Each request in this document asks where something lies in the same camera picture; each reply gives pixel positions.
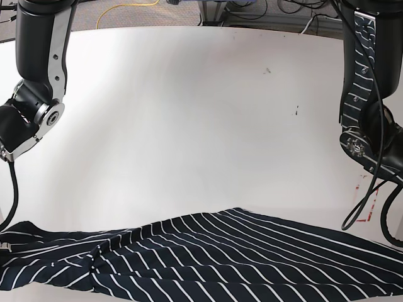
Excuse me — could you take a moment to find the navy white striped T-shirt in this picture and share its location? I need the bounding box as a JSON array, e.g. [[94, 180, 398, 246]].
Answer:
[[1, 208, 402, 301]]

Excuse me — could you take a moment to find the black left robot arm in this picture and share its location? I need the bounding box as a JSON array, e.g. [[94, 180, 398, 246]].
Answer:
[[336, 1, 402, 247]]

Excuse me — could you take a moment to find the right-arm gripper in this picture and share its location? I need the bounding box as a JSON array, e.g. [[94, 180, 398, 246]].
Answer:
[[0, 242, 12, 251]]

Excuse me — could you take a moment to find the red tape rectangle marking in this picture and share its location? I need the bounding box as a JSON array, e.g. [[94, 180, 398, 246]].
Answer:
[[353, 174, 378, 223]]

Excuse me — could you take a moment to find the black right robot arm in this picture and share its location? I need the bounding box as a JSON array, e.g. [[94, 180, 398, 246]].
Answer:
[[1, 1, 78, 230]]

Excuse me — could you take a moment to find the yellow cable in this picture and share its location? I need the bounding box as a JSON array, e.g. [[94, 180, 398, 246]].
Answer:
[[96, 0, 160, 30]]

